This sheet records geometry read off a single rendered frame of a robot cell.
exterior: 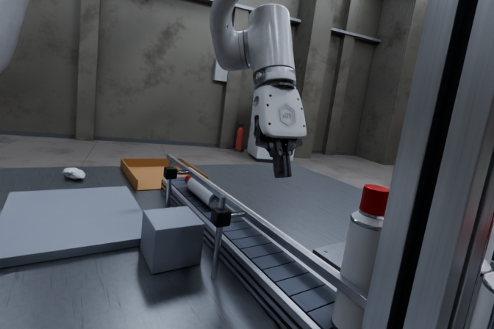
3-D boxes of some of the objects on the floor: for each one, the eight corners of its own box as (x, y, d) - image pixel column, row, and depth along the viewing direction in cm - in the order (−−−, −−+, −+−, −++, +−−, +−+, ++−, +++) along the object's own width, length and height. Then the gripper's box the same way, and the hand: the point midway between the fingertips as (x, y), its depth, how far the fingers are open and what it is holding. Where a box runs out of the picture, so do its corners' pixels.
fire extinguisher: (242, 150, 680) (245, 124, 671) (245, 152, 656) (249, 125, 647) (231, 149, 671) (234, 123, 662) (234, 152, 646) (238, 124, 637)
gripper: (291, 94, 66) (299, 177, 63) (232, 86, 58) (239, 180, 55) (315, 83, 59) (326, 174, 57) (253, 72, 51) (262, 178, 49)
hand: (281, 167), depth 56 cm, fingers closed
